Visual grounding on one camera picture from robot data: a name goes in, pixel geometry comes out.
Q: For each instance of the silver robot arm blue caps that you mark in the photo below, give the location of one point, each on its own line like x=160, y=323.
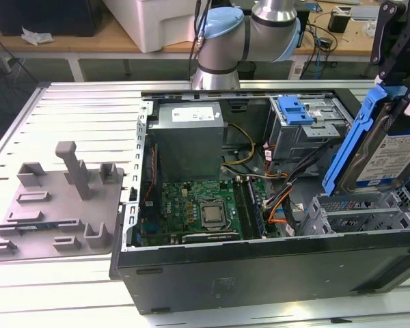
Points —
x=225, y=37

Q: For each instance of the green motherboard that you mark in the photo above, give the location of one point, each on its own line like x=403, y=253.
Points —
x=177, y=205

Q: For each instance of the grey power supply unit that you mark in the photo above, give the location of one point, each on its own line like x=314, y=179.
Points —
x=188, y=147

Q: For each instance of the crumpled white paper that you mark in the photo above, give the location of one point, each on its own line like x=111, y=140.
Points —
x=37, y=36

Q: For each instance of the grey parts rack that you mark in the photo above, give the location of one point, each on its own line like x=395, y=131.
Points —
x=54, y=212

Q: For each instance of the RAM stick with blue label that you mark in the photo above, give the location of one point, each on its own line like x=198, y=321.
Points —
x=37, y=225

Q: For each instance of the black RAM slot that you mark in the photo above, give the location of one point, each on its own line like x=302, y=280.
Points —
x=241, y=208

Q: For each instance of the small black box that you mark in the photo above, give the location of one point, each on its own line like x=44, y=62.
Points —
x=338, y=22

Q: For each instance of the grey flat box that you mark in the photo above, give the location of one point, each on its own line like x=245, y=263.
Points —
x=365, y=13

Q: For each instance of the white plastic box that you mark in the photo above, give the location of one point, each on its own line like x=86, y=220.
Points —
x=150, y=24

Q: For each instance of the grey metal disk bay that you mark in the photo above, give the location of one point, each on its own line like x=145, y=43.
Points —
x=355, y=217

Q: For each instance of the black PC case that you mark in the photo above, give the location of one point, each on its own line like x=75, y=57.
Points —
x=259, y=280

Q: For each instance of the large black box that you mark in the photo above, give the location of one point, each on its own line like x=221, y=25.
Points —
x=54, y=17

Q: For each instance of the hard disk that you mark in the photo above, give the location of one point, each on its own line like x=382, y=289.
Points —
x=379, y=160

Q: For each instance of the grey metal drive cage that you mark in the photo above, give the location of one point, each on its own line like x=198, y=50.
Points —
x=294, y=143

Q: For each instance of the blue plastic drive latch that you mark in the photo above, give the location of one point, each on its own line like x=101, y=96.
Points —
x=295, y=111

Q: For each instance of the black graphics card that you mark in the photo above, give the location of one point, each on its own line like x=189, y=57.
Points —
x=212, y=236

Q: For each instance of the black speaker box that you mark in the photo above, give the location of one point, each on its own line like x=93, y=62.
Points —
x=304, y=30

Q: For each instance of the wooden desk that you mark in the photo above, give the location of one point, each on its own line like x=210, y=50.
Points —
x=89, y=42

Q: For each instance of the silver CPU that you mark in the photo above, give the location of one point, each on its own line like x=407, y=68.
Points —
x=212, y=214

